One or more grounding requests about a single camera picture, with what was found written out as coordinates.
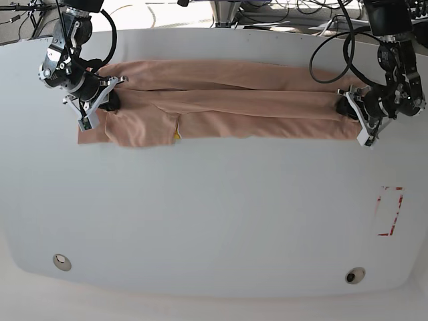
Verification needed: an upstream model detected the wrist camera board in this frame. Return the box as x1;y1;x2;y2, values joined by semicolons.
78;114;100;132
356;128;377;148

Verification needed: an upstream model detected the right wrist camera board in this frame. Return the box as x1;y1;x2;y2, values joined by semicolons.
78;114;100;132

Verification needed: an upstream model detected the right round table grommet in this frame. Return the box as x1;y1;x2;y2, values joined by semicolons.
345;267;366;285

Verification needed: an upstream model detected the red tape rectangle marking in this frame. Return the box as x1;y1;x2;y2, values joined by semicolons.
374;187;405;237

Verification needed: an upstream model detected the grey metal centre post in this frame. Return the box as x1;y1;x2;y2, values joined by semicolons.
210;1;241;28

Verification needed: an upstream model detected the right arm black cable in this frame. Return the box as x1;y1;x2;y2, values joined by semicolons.
78;8;118;73

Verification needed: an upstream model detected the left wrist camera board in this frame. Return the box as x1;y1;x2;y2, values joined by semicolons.
356;128;377;148

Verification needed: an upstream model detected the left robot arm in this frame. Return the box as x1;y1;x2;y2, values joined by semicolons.
338;1;426;146

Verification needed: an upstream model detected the black tripod stand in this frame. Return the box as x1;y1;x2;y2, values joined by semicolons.
1;1;57;43

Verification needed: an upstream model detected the round table grommet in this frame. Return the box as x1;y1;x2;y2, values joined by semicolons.
345;267;366;285
53;254;72;272

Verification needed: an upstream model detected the left round table grommet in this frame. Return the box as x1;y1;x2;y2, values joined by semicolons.
53;254;72;272

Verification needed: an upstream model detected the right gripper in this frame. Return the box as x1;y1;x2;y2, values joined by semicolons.
63;76;128;120

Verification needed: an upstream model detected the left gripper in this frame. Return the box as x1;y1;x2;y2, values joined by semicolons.
336;85;391;137

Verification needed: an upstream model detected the peach pink T-shirt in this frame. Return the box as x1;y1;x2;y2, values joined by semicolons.
78;60;361;148

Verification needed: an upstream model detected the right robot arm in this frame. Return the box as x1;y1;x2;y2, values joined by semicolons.
38;1;128;132

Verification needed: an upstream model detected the white cable on floor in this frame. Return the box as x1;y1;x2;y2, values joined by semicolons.
319;13;368;37

